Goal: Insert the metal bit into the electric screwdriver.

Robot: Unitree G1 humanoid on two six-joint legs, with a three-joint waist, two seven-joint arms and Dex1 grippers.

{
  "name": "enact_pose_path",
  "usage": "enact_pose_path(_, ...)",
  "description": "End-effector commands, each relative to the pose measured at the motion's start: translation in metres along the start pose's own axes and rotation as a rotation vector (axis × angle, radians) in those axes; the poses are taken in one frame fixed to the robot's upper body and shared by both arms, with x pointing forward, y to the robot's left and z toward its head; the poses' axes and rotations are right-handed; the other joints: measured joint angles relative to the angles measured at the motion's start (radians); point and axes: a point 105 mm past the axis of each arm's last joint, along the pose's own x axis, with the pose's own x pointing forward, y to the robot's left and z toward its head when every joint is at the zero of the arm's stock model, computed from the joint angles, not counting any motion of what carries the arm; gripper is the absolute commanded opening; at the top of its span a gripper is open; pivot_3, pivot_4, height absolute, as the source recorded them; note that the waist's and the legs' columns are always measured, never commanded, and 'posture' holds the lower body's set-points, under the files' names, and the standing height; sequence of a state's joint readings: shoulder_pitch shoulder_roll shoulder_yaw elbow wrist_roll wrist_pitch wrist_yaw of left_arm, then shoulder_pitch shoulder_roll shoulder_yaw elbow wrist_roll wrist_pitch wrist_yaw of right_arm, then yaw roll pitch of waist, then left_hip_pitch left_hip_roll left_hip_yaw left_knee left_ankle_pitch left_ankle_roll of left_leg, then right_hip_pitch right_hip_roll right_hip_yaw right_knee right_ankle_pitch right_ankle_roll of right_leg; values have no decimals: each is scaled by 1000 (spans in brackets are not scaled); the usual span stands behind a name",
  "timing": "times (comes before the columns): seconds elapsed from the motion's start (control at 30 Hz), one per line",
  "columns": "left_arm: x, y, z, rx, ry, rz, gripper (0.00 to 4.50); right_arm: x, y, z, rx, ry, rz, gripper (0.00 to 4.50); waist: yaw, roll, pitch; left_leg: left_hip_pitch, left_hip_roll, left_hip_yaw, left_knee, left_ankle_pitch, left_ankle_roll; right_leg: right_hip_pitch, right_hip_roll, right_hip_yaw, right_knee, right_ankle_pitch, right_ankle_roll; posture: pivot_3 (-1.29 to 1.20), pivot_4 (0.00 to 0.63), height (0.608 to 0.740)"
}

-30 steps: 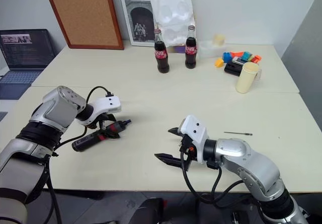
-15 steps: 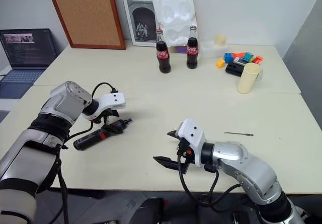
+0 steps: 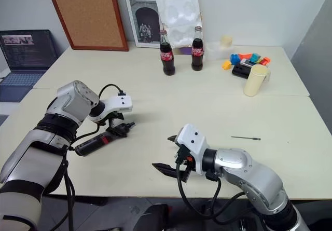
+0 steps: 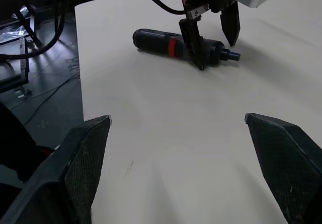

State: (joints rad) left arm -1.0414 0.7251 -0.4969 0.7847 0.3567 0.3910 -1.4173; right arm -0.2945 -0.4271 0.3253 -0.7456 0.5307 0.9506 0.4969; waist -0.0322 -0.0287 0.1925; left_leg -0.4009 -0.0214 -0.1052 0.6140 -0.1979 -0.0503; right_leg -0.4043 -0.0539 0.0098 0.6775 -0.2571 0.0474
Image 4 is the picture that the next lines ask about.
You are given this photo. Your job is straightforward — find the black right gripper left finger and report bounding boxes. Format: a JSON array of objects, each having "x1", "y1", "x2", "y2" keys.
[{"x1": 0, "y1": 114, "x2": 112, "y2": 224}]

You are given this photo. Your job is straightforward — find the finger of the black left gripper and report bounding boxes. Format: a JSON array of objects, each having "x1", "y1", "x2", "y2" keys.
[
  {"x1": 220, "y1": 1, "x2": 242, "y2": 47},
  {"x1": 179, "y1": 18, "x2": 208, "y2": 71}
]

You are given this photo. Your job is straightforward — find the thin grey floor cable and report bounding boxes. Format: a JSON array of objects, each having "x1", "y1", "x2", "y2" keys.
[{"x1": 10, "y1": 74, "x2": 82, "y2": 124}]

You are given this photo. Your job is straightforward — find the black electric screwdriver red band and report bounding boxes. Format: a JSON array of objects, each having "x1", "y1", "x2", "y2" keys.
[{"x1": 132, "y1": 28, "x2": 242, "y2": 68}]

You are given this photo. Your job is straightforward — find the dark robot body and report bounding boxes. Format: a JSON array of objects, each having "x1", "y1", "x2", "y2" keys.
[{"x1": 0, "y1": 102, "x2": 61, "y2": 192}]

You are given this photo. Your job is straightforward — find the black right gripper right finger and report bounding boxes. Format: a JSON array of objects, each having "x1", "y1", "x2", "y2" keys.
[{"x1": 244, "y1": 112, "x2": 322, "y2": 224}]

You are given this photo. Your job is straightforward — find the black metal stand frame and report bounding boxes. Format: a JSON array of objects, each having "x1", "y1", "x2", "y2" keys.
[{"x1": 0, "y1": 4, "x2": 43, "y2": 95}]

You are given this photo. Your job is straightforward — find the thick black floor cable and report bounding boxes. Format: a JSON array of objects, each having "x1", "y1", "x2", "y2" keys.
[{"x1": 0, "y1": 0, "x2": 70, "y2": 60}]

